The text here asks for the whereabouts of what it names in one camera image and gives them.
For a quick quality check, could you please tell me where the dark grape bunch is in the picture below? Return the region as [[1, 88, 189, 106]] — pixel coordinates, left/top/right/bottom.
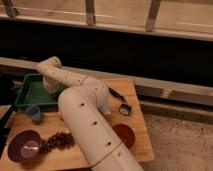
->
[[39, 132, 75, 154]]

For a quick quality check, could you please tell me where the red bowl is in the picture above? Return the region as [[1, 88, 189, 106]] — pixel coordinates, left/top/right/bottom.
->
[[113, 124, 135, 149]]

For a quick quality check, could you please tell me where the purple bowl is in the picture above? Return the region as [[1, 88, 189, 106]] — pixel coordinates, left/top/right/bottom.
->
[[7, 130, 42, 163]]

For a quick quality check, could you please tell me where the blue plastic cup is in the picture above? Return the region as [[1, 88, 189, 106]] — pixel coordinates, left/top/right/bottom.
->
[[25, 105, 41, 122]]

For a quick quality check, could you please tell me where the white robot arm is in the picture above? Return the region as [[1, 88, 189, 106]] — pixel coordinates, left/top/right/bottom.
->
[[37, 56, 144, 171]]

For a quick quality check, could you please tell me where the green plastic tray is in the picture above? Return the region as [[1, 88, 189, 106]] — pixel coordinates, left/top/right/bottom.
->
[[15, 74, 65, 108]]

